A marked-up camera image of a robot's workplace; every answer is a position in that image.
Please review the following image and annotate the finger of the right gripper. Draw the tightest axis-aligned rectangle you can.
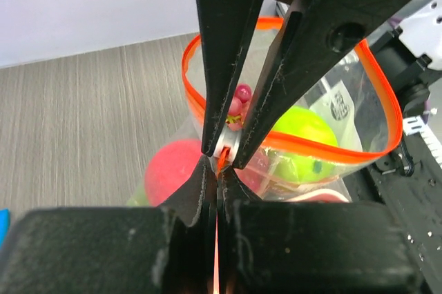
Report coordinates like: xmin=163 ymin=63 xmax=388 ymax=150
xmin=196 ymin=0 xmax=263 ymax=156
xmin=233 ymin=0 xmax=411 ymax=168

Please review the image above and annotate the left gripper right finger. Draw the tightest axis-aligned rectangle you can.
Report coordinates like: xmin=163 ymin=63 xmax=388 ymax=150
xmin=218 ymin=169 xmax=422 ymax=293

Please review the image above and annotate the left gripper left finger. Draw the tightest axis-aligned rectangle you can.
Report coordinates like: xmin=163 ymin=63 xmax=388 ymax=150
xmin=1 ymin=157 xmax=217 ymax=293

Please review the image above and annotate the green grape bunch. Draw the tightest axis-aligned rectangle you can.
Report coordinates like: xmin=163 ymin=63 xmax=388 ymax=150
xmin=126 ymin=186 xmax=150 ymax=207

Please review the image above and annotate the red pepper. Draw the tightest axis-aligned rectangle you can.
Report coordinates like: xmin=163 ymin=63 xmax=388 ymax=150
xmin=144 ymin=139 xmax=202 ymax=206

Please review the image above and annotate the purple grape bunch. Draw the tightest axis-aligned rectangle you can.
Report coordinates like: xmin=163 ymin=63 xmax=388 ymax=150
xmin=228 ymin=84 xmax=252 ymax=116

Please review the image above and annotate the clear zip top bag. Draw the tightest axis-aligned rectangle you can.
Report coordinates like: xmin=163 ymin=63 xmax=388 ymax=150
xmin=128 ymin=36 xmax=403 ymax=206

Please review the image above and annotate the green apple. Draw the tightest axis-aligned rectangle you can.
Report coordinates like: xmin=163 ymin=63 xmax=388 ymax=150
xmin=271 ymin=106 xmax=338 ymax=184

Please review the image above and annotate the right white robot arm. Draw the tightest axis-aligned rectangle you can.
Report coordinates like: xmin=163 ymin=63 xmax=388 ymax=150
xmin=196 ymin=0 xmax=441 ymax=168

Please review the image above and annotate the blue folded cloth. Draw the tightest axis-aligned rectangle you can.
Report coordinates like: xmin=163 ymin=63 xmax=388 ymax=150
xmin=0 ymin=208 xmax=10 ymax=246

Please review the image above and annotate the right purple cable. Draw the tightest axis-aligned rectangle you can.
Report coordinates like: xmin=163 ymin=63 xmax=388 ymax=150
xmin=388 ymin=16 xmax=438 ymax=126

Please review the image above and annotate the slotted cable duct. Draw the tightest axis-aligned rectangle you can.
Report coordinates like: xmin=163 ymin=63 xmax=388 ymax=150
xmin=403 ymin=116 xmax=441 ymax=166

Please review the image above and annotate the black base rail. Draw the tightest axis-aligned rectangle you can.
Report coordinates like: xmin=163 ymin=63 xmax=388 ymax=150
xmin=344 ymin=135 xmax=441 ymax=293

